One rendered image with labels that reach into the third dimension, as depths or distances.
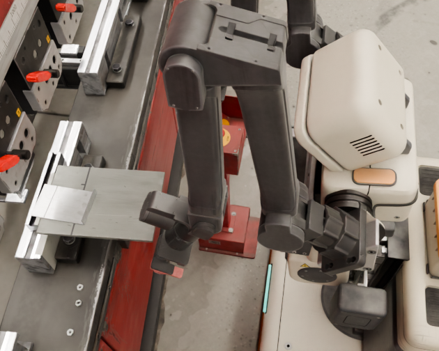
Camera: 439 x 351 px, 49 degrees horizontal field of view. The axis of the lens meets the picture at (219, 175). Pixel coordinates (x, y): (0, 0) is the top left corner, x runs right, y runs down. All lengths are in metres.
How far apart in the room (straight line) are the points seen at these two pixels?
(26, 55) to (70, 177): 0.32
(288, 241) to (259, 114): 0.28
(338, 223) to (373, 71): 0.26
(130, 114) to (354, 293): 0.79
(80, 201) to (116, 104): 0.42
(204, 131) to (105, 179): 0.59
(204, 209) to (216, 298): 1.30
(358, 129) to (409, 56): 2.20
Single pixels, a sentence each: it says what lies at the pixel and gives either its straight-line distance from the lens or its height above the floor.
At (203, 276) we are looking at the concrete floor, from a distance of 2.10.
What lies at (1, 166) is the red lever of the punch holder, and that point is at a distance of 0.87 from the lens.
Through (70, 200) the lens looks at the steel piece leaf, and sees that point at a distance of 1.16.
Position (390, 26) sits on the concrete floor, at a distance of 3.14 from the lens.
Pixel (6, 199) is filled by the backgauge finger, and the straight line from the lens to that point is 1.22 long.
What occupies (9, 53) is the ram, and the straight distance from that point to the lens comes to 0.97.
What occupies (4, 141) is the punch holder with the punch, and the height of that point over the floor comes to 1.27.
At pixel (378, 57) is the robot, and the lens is 0.87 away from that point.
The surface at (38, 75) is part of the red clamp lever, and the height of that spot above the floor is 1.31.
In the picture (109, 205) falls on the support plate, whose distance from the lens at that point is 1.13.
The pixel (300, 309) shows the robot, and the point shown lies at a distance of 1.77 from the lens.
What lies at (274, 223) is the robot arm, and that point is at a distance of 0.75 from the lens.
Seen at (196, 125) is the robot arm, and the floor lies 1.48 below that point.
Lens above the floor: 1.96
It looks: 58 degrees down
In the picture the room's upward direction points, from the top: 3 degrees counter-clockwise
